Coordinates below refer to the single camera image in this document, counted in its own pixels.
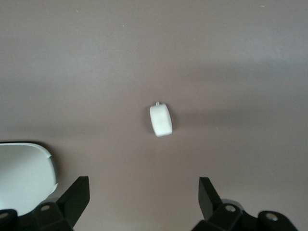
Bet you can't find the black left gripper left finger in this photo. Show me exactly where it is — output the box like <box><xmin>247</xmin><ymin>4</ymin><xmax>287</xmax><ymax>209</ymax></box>
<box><xmin>0</xmin><ymin>176</ymin><xmax>91</xmax><ymax>231</ymax></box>

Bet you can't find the brown table cover mat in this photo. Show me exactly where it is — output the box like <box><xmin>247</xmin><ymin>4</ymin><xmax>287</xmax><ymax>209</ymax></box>
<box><xmin>0</xmin><ymin>0</ymin><xmax>308</xmax><ymax>231</ymax></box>

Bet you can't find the small white steamed bun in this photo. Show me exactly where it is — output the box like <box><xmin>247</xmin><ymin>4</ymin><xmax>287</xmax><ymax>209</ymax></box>
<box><xmin>149</xmin><ymin>102</ymin><xmax>174</xmax><ymax>138</ymax></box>

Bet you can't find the cream two-slot toaster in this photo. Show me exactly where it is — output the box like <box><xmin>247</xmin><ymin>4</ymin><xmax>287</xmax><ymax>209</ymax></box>
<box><xmin>0</xmin><ymin>141</ymin><xmax>59</xmax><ymax>211</ymax></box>

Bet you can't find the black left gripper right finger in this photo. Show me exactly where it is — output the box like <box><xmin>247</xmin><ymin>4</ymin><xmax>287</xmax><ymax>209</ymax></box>
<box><xmin>192</xmin><ymin>177</ymin><xmax>299</xmax><ymax>231</ymax></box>

